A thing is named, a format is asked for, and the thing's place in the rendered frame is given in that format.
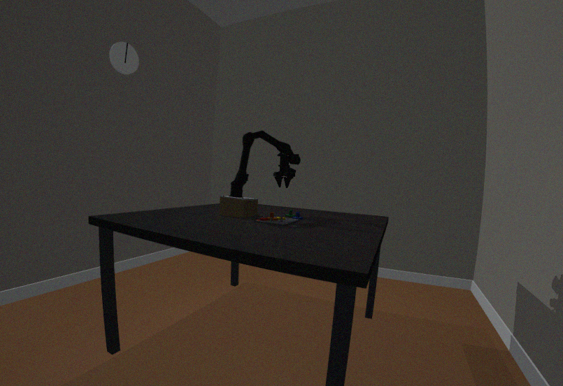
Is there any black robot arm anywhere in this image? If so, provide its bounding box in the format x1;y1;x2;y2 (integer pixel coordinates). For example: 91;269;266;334
231;130;301;198

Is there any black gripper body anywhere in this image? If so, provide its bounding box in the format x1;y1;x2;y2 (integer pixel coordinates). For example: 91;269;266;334
273;163;295;178

